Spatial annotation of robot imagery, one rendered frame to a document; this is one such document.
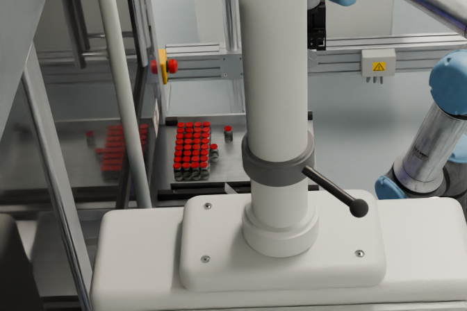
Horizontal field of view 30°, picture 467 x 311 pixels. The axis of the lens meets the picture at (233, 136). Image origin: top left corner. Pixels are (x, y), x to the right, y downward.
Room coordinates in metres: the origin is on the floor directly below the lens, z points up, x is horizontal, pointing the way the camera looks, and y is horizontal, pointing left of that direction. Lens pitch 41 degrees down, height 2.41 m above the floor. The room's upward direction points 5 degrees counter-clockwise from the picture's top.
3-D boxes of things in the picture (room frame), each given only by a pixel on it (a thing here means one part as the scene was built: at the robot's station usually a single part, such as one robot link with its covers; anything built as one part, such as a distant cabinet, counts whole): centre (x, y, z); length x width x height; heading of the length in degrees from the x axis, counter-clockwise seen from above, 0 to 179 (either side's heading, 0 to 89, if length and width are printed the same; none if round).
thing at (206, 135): (1.68, 0.07, 0.90); 0.18 x 0.02 x 0.05; 176
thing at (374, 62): (2.53, -0.55, 0.50); 0.12 x 0.05 x 0.09; 86
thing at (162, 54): (1.94, 0.20, 0.99); 0.08 x 0.07 x 0.07; 86
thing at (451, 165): (1.52, -0.51, 0.96); 0.13 x 0.12 x 0.14; 126
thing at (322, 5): (1.73, -0.20, 1.24); 0.09 x 0.08 x 0.12; 86
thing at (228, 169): (1.68, -0.01, 0.90); 0.34 x 0.26 x 0.04; 86
